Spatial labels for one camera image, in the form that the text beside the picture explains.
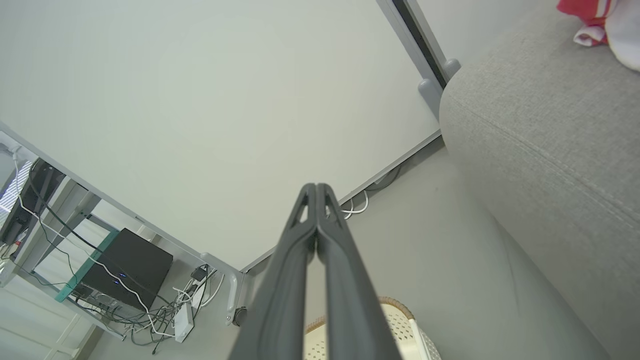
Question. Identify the green glass shelf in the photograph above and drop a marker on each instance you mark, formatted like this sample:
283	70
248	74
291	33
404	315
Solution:
87	265

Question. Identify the grey metal desk frame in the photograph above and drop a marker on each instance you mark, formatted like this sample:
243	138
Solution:
65	215

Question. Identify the wide white partition panel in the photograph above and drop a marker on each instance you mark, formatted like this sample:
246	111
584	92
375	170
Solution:
200	110

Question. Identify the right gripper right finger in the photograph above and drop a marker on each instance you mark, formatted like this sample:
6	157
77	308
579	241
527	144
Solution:
350	310

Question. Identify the grey fabric sofa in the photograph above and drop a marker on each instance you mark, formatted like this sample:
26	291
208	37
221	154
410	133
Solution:
550	150

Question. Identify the black computer box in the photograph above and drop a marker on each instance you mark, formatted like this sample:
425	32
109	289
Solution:
127	267

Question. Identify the white power strip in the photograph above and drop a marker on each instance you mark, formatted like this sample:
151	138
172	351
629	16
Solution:
184	322

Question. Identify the red shorts with white stripe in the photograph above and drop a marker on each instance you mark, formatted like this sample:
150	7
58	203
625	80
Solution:
585	15

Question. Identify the grey partition foot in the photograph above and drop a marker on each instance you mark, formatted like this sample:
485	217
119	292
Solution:
451	67
430	92

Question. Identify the cream perforated laundry basket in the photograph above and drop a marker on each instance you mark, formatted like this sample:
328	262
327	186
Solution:
400	330

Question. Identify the black partition post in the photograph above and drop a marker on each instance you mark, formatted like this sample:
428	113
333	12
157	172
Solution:
420	35

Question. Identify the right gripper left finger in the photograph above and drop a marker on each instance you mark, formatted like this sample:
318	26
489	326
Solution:
280	300

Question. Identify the black caster wheel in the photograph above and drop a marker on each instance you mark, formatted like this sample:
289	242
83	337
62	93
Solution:
240	316

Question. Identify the grey partition leg with caster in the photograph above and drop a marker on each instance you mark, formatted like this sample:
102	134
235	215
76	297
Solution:
230	285

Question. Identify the black desk device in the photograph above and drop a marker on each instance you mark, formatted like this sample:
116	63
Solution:
30	200

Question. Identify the white cloth garment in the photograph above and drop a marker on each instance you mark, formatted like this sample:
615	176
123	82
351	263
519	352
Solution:
625	35

